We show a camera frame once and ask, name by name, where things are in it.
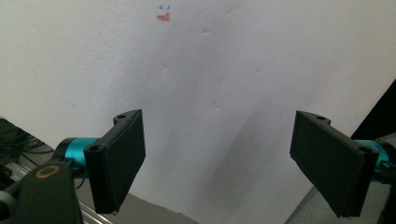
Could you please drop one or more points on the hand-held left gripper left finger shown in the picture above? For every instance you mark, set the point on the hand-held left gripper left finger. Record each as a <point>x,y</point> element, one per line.
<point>118,161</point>

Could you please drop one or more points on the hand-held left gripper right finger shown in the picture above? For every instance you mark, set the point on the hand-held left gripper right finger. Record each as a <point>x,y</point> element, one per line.
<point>330,161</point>

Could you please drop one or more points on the grey cloth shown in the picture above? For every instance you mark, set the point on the grey cloth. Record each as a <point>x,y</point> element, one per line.
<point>311,209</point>

